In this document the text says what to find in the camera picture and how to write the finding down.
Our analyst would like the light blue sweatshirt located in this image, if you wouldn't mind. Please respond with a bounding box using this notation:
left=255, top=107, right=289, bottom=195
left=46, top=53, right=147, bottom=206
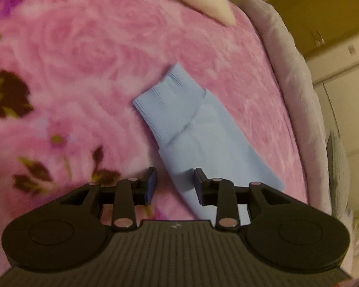
left=133, top=64, right=286, bottom=222

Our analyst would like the grey striped duvet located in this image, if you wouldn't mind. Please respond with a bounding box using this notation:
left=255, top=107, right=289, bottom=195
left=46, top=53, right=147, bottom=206
left=242, top=0, right=350, bottom=279

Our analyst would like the grey pillow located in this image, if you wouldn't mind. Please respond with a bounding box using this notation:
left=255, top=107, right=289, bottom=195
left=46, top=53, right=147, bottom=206
left=326, top=130, right=351, bottom=218

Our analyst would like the pink floral blanket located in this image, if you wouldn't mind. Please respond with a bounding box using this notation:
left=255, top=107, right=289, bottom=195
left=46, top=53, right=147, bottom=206
left=0, top=0, right=307, bottom=276

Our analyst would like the white wardrobe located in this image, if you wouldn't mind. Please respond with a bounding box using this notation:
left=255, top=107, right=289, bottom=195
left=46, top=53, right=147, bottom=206
left=312, top=61, right=359, bottom=225

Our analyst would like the brown wooden door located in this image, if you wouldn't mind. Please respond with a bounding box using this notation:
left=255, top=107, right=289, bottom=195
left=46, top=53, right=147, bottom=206
left=269, top=0, right=359, bottom=58

